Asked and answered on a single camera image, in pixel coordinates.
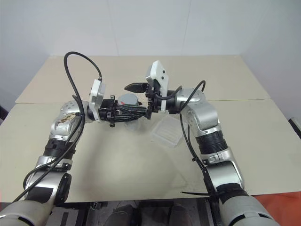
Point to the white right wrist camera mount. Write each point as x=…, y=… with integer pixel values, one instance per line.
x=160, y=73

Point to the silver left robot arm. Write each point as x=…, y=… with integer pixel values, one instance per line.
x=58, y=128

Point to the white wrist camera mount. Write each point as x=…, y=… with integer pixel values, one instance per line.
x=97, y=94
x=160, y=73

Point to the clear plastic lid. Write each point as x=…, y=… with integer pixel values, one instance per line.
x=165, y=134

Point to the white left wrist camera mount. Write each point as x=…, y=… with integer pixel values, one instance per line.
x=97, y=94

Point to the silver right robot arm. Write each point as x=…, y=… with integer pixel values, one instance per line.
x=208, y=113

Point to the grey jar lid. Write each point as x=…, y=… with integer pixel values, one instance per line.
x=129, y=99

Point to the clear plastic jar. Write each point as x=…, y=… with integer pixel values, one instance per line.
x=132, y=126

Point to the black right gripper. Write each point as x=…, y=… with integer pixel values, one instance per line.
x=154, y=101

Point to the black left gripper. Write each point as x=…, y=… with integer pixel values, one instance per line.
x=107, y=113

